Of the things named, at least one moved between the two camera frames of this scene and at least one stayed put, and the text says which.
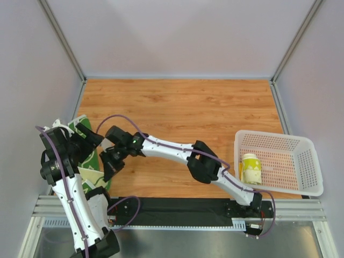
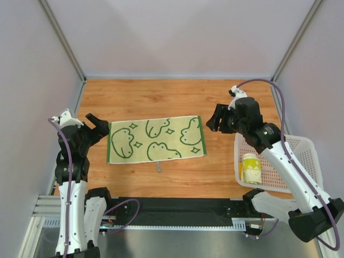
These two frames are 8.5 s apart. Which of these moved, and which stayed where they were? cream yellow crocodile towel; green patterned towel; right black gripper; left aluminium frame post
Moved: right black gripper; green patterned towel
Stayed: left aluminium frame post; cream yellow crocodile towel
